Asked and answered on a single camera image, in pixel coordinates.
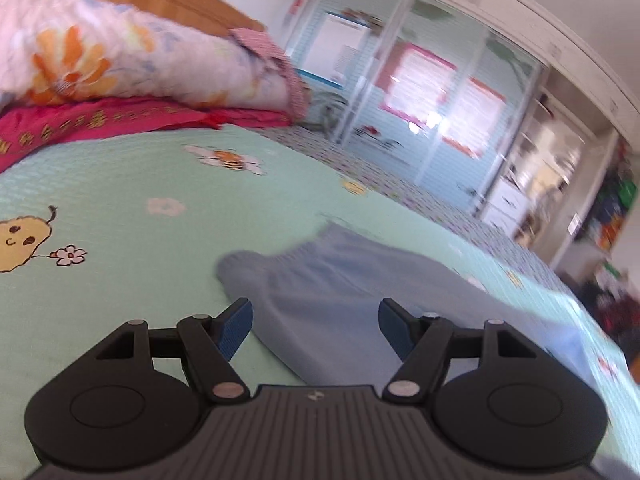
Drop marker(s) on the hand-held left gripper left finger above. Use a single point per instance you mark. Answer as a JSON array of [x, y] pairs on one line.
[[235, 327]]

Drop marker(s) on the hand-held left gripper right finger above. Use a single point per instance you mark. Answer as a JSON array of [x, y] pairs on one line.
[[395, 332]]

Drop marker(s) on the light blue knit garment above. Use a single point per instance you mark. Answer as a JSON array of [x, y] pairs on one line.
[[340, 285]]

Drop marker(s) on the heap of clothes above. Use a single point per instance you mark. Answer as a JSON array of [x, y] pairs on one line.
[[620, 315]]

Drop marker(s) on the green bee-print bedsheet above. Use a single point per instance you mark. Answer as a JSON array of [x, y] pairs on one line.
[[400, 185]]

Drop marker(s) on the green bee-print bedspread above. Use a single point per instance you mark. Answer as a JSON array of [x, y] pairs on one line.
[[125, 200]]

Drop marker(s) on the white drawer cabinet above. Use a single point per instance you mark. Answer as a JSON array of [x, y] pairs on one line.
[[507, 200]]

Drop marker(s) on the sliding-door wardrobe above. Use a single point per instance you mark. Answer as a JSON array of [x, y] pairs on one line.
[[452, 160]]

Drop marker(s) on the white door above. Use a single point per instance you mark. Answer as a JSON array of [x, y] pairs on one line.
[[565, 247]]

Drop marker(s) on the green white carton box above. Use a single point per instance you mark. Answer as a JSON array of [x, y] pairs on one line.
[[610, 270]]

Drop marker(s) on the cluster of hanging bags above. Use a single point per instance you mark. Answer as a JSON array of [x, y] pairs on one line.
[[612, 210]]

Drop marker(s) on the pink floral quilt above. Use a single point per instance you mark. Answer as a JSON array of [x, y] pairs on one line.
[[150, 60]]

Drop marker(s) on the red hanging ornament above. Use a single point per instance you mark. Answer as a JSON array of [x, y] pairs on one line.
[[299, 2]]

